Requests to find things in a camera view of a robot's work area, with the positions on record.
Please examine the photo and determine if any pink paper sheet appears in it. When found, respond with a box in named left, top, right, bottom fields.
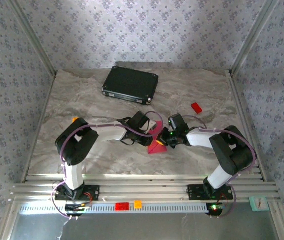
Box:
left=148, top=121, right=169, bottom=155

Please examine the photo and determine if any shiny metal sheet panel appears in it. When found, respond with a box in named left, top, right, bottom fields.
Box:
left=9, top=212, right=280, bottom=240

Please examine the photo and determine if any red toy brick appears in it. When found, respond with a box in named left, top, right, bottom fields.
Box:
left=190, top=101, right=203, bottom=115

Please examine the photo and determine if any black hard case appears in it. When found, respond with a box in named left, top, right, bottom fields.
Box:
left=101, top=65, right=159, bottom=106

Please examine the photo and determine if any shiny red rectangular block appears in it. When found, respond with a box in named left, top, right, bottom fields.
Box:
left=114, top=201, right=130, bottom=212

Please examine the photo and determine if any right controller board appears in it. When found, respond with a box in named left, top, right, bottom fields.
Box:
left=205, top=202, right=225, bottom=217

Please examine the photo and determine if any small teal clock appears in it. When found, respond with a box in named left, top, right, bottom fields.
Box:
left=248, top=195, right=270, bottom=213

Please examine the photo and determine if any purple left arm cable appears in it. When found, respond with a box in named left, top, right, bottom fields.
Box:
left=50, top=110, right=161, bottom=221

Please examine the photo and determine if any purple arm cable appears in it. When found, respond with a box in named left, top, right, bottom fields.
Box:
left=50, top=110, right=161, bottom=221
left=181, top=114, right=257, bottom=220

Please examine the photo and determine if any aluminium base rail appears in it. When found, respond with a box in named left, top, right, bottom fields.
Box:
left=9, top=173, right=281, bottom=205

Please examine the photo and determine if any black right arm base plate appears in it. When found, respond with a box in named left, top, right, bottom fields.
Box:
left=186, top=184, right=234, bottom=201

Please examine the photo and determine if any grey slotted cable duct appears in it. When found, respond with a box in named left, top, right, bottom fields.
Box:
left=19, top=202, right=224, bottom=215

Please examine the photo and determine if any aluminium side rail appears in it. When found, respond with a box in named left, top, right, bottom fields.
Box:
left=20, top=72, right=57, bottom=183
left=228, top=69, right=267, bottom=181

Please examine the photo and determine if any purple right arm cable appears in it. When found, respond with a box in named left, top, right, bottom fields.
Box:
left=181, top=114, right=257, bottom=220

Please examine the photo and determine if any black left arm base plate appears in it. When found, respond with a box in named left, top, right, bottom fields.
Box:
left=54, top=184, right=100, bottom=202

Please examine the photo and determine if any aluminium corner post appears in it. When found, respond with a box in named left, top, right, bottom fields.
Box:
left=6, top=0, right=57, bottom=78
left=229, top=0, right=280, bottom=76

